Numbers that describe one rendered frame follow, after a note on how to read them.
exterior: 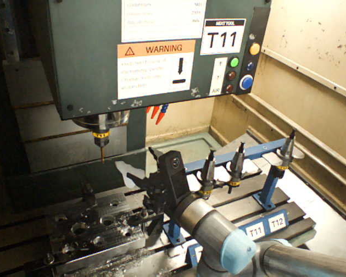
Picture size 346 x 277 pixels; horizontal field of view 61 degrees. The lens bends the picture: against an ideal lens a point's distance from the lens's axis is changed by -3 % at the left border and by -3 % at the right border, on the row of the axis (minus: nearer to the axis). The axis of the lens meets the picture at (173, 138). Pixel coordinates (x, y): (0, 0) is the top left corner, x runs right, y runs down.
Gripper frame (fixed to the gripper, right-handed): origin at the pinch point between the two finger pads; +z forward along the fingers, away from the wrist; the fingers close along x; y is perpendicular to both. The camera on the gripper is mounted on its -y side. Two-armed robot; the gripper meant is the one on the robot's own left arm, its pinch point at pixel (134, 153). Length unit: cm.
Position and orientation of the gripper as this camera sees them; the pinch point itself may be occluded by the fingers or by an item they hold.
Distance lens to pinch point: 74.4
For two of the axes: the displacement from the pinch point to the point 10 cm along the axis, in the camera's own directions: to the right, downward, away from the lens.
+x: 7.4, -3.3, 5.9
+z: -6.6, -5.0, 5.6
